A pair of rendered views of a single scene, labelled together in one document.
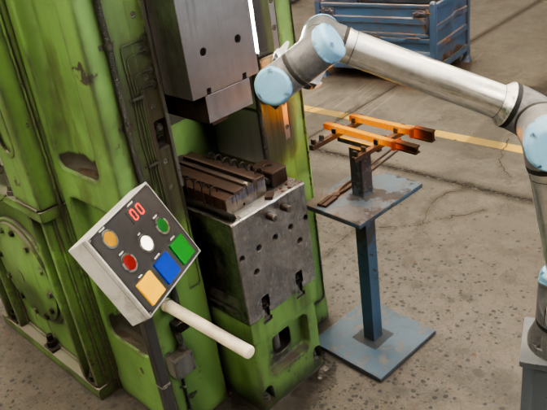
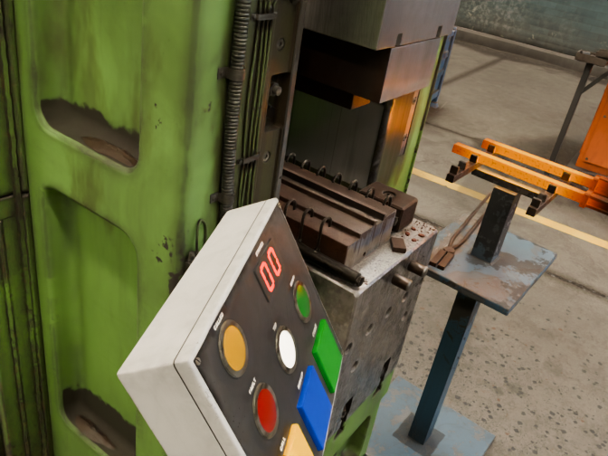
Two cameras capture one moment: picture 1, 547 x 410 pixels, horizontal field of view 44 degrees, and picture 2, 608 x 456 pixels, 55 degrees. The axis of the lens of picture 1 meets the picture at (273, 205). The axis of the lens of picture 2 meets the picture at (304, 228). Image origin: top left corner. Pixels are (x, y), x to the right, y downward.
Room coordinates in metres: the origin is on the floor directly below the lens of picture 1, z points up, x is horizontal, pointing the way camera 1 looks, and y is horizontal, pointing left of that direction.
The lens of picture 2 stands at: (1.18, 0.54, 1.57)
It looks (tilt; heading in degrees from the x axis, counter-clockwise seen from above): 30 degrees down; 343
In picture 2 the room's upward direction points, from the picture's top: 10 degrees clockwise
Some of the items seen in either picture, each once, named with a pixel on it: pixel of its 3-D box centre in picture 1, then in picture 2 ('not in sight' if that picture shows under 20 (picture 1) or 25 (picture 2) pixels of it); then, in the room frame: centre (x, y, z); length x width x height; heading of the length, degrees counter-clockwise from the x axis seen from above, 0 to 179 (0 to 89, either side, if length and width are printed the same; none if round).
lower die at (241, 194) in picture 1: (207, 181); (291, 200); (2.32, 0.23, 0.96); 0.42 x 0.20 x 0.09; 42
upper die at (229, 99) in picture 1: (190, 90); (317, 39); (2.32, 0.23, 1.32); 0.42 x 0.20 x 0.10; 42
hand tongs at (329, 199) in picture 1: (362, 174); (470, 224); (2.56, -0.39, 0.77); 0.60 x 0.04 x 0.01; 137
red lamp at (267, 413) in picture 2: (129, 262); (266, 410); (1.61, 0.42, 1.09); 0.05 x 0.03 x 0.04; 132
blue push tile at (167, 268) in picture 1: (166, 268); (312, 407); (1.68, 0.34, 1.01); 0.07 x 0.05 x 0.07; 157
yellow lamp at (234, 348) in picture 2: (110, 238); (233, 347); (1.62, 0.46, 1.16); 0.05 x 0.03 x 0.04; 132
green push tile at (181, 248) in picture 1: (181, 249); (325, 356); (1.77, 0.30, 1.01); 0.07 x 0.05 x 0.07; 157
